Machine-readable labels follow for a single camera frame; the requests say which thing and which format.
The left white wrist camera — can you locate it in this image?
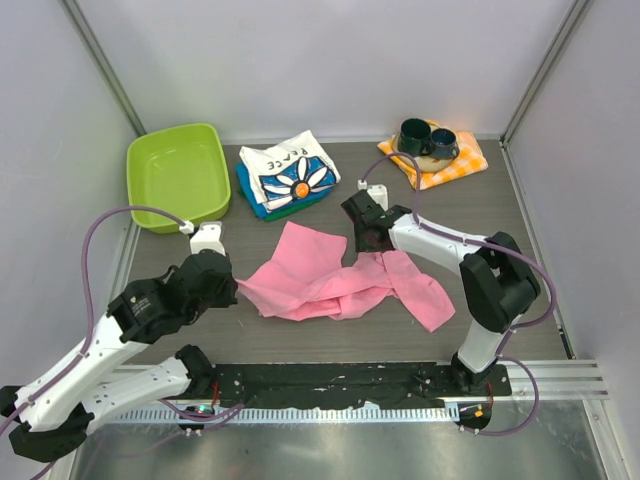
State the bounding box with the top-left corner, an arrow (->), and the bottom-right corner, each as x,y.
179,221 -> 226,256

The orange checkered cloth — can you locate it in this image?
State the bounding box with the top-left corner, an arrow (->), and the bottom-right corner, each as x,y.
377,118 -> 488,190

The slotted white cable duct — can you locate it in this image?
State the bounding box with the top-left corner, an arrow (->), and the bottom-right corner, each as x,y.
109,402 -> 459,425

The dark green mug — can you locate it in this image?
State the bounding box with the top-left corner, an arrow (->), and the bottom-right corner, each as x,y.
397,118 -> 431,157

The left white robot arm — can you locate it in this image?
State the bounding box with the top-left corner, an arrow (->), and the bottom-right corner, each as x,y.
1,250 -> 237,463

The pink t shirt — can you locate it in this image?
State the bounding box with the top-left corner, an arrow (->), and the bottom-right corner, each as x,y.
237,222 -> 455,332

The white daisy print t shirt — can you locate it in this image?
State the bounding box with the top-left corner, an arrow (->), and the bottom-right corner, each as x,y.
239,130 -> 341,211

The blue folded t shirt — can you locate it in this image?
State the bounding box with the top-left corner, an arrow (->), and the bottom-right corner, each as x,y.
235,163 -> 332,211

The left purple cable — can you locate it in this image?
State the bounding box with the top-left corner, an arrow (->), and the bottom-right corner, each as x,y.
0,205 -> 246,480

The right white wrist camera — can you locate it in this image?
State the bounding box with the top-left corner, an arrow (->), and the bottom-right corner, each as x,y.
357,180 -> 389,210

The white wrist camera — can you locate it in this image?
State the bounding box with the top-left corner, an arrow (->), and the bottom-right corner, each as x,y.
357,180 -> 389,210
179,221 -> 226,256

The lime green plastic tub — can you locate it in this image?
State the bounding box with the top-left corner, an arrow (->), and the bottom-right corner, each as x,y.
126,123 -> 232,225

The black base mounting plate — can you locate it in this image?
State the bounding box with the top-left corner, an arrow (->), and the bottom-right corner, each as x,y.
203,362 -> 512,410

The dark blue mug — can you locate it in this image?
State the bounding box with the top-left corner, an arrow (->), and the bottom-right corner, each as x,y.
429,128 -> 459,160

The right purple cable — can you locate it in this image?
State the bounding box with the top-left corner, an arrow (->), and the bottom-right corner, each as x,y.
356,151 -> 557,437

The purple cable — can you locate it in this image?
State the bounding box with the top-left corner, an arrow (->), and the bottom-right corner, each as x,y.
356,151 -> 557,437
0,205 -> 246,480

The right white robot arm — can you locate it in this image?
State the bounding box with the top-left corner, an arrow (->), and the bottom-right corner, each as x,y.
341,190 -> 541,395

